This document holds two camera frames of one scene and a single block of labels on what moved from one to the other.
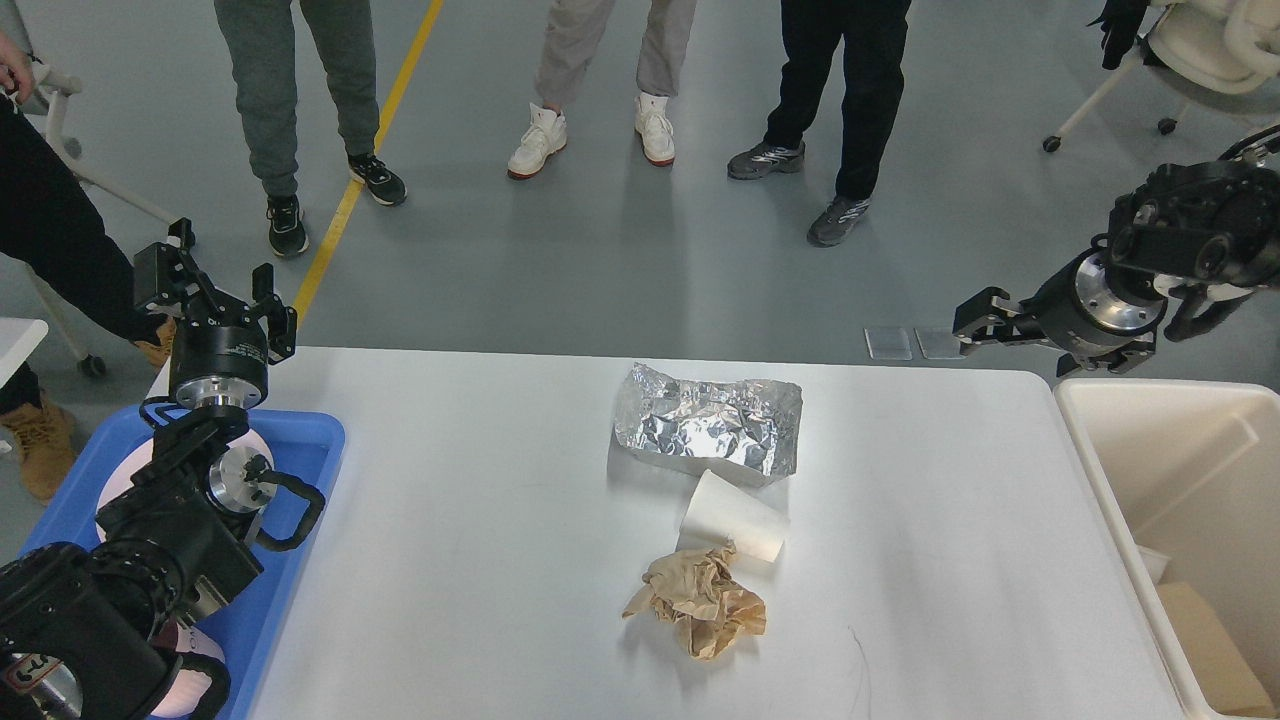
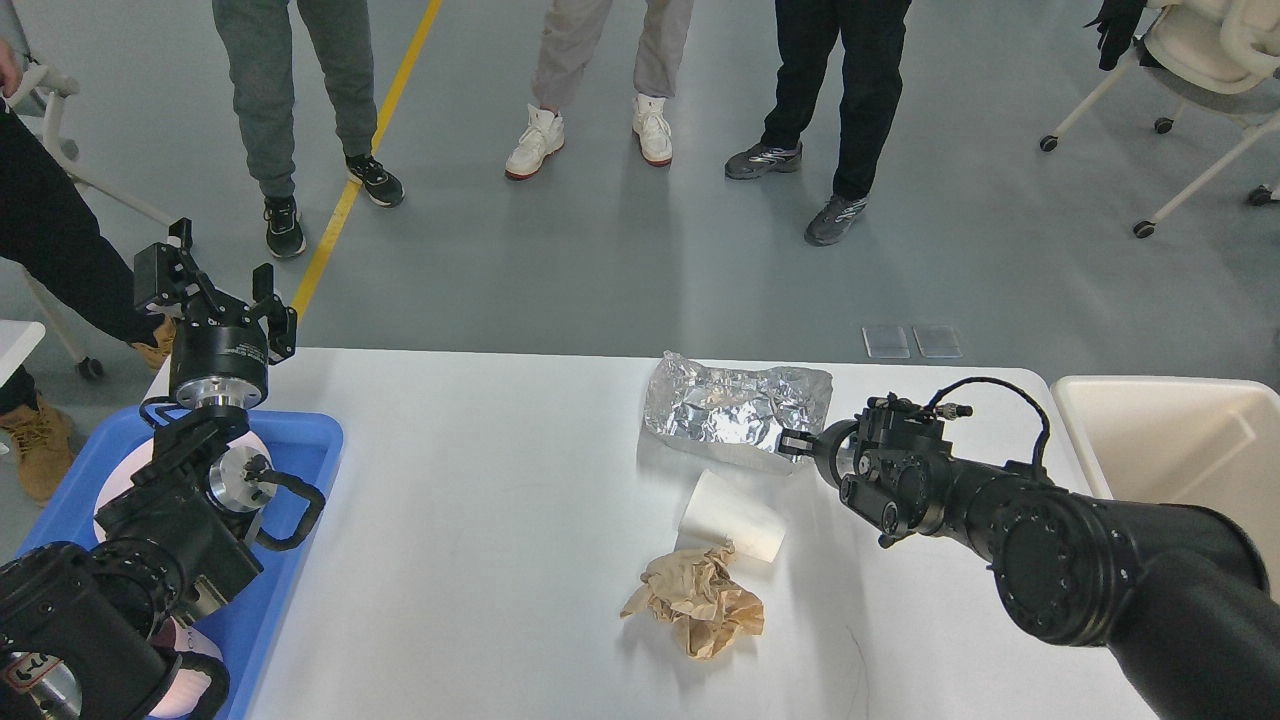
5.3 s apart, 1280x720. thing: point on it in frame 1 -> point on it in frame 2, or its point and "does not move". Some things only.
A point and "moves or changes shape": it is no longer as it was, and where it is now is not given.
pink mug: x=184 y=696 does not move
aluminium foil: x=746 y=430 moves or changes shape
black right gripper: x=1076 y=310 -> x=825 y=446
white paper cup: x=720 y=512 does not move
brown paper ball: x=697 y=587 does not move
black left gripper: x=219 y=355 does not move
